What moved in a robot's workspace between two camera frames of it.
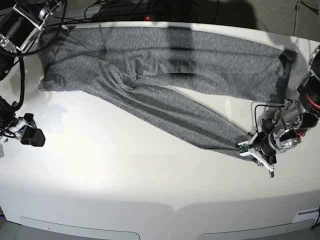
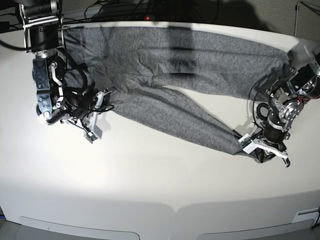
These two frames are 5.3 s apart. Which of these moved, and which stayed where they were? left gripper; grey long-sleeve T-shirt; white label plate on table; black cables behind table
Moved: left gripper
Stayed: white label plate on table; grey long-sleeve T-shirt; black cables behind table
